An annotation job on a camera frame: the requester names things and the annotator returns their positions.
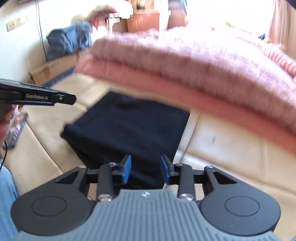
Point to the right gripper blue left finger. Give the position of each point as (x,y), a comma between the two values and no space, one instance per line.
(125,166)

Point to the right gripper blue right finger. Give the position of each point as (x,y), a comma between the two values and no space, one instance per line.
(167,169)

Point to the black pants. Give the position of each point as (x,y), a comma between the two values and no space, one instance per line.
(118,125)

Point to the blue clothing bundle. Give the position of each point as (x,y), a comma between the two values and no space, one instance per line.
(69,40)

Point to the operator left hand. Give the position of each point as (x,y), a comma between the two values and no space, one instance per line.
(9,117)

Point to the smartphone with lit screen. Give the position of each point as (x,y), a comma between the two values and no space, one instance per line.
(15,130)

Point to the blue and brown cardboard box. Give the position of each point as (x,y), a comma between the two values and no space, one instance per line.
(54,71)

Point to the beige leather mattress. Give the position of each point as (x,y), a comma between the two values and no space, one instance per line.
(41,154)

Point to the salmon pink bed sheet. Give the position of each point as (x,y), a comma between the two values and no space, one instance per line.
(148,82)

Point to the operator leg in jeans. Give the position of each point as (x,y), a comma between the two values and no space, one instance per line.
(8,196)

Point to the white fluffy cloth pile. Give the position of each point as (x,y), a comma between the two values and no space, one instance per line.
(103,9)

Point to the fluffy pink blanket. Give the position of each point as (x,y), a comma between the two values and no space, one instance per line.
(223,66)

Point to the pink plastic storage bin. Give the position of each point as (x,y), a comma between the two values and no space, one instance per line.
(142,21)

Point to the pink curtain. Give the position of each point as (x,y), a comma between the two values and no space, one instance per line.
(279,31)

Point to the white wall socket panel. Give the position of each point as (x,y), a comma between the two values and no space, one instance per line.
(16,23)

